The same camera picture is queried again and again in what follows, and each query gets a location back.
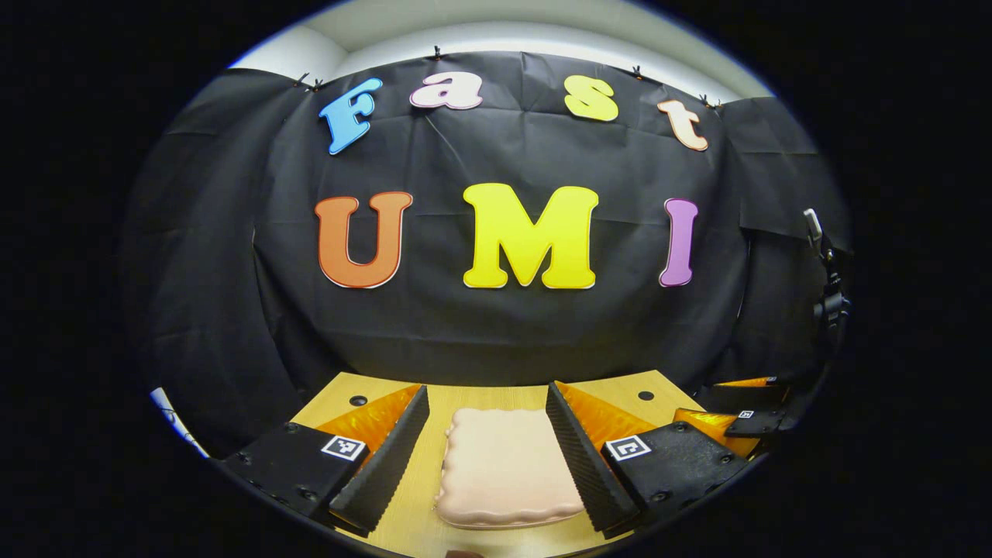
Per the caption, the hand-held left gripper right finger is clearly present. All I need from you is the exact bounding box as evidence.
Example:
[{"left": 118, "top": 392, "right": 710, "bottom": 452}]
[{"left": 544, "top": 379, "right": 749, "bottom": 541}]

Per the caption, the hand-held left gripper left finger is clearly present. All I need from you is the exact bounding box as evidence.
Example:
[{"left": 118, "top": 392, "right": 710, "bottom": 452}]
[{"left": 219, "top": 383, "right": 432, "bottom": 538}]

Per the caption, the pink beige suitcase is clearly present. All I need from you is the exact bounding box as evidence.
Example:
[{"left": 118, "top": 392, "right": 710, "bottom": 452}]
[{"left": 433, "top": 406, "right": 587, "bottom": 531}]

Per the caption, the black backdrop cloth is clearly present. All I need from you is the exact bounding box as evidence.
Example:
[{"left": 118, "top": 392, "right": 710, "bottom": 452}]
[{"left": 120, "top": 50, "right": 853, "bottom": 458}]

